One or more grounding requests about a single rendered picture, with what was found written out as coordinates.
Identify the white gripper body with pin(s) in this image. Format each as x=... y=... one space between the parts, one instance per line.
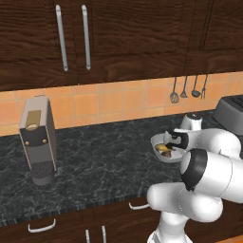
x=183 y=138

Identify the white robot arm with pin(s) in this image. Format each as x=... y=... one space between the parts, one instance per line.
x=209 y=180

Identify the white food container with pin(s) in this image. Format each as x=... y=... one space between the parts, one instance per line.
x=158 y=139

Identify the brown food piece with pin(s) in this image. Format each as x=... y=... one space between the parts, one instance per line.
x=166 y=154

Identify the yellow food piece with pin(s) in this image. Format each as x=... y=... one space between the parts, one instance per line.
x=160 y=147

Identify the hanging metal whisk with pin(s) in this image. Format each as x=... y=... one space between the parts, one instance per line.
x=174 y=97

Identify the hanging metal spatula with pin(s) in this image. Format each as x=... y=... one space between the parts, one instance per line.
x=184 y=93

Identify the hanging metal ladle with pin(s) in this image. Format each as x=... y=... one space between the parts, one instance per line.
x=195 y=93

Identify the grey toaster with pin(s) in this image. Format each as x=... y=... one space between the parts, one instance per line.
x=229 y=114

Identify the hanging metal fork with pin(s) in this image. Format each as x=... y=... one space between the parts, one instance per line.
x=204 y=90

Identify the dark wood cupboard door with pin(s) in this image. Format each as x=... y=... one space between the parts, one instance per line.
x=215 y=31
x=136 y=34
x=28 y=41

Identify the grey coffee machine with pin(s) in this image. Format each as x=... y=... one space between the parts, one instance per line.
x=39 y=142

